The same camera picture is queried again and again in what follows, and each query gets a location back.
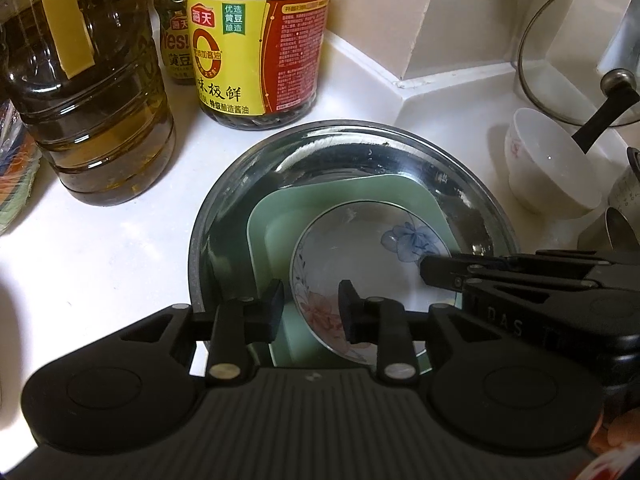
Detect steel pot with lid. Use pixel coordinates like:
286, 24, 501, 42
607, 147, 640, 222

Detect large cooking oil bottle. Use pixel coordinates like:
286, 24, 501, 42
0, 0, 177, 207

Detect white ceramic bowl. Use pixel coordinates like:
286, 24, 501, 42
504, 108, 604, 219

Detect soy sauce bottle red handle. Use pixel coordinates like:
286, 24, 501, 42
183, 0, 334, 131

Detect glass lid with black handle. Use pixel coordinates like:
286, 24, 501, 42
516, 0, 640, 154

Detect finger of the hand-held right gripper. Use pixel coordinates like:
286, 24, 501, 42
419, 254, 602, 293
504, 249, 619, 274

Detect green square plate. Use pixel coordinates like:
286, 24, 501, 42
246, 175, 464, 369

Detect small floral ceramic plate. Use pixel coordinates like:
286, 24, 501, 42
289, 199, 451, 366

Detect large stainless steel basin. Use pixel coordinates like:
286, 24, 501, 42
188, 119, 521, 377

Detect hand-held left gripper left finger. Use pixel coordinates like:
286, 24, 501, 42
118, 279, 286, 389

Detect person's floral clothing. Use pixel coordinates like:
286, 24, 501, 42
585, 400, 640, 480

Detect small sauce jar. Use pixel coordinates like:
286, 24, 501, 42
152, 0, 197, 85

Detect small stainless steel bowl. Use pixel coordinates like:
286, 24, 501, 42
602, 206, 640, 257

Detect wrapped stack of colourful plates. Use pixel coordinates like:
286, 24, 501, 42
0, 99, 44, 237

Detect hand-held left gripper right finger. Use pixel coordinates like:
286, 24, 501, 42
338, 279, 502, 387

